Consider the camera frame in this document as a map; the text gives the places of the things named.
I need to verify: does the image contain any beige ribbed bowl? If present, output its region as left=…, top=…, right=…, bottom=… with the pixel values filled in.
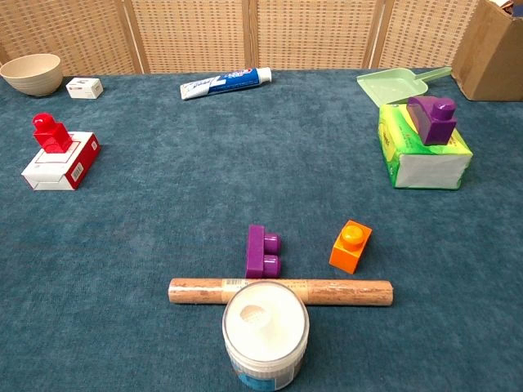
left=0, top=53, right=65, bottom=97

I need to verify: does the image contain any woven bamboo folding screen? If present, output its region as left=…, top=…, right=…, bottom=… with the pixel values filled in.
left=0, top=0, right=487, bottom=76

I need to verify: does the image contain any white and red box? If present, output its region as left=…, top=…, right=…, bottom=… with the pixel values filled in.
left=20, top=131, right=101, bottom=192

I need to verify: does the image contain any purple single-stud block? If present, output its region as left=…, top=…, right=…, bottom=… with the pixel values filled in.
left=406, top=95, right=458, bottom=147

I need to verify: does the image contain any brown cardboard box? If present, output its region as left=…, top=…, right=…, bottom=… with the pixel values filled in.
left=450, top=0, right=523, bottom=102

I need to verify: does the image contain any orange single-stud block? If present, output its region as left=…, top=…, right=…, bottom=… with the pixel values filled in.
left=329, top=220, right=373, bottom=275

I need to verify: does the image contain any wooden rolling pin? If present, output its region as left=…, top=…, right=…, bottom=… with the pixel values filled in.
left=168, top=278, right=396, bottom=307

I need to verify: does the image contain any blue table cloth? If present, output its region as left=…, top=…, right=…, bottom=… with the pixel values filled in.
left=0, top=67, right=523, bottom=392

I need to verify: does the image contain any white-lidded clear plastic jar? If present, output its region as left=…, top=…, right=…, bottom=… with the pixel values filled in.
left=221, top=280, right=311, bottom=391

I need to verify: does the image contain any green tissue pack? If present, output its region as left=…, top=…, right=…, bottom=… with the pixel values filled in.
left=377, top=102, right=474, bottom=190

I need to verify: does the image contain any purple two-stud block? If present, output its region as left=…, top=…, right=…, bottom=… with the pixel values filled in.
left=244, top=224, right=283, bottom=279

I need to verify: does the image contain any small white carton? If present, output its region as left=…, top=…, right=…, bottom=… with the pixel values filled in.
left=65, top=77, right=105, bottom=100

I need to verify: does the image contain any red single-stud block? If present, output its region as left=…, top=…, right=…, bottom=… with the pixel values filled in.
left=31, top=113, right=74, bottom=154

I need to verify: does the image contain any blue white toothpaste tube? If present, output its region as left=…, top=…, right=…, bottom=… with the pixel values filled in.
left=180, top=66, right=273, bottom=101

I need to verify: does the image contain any pale green dustpan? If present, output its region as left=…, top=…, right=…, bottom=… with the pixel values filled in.
left=355, top=65, right=454, bottom=105

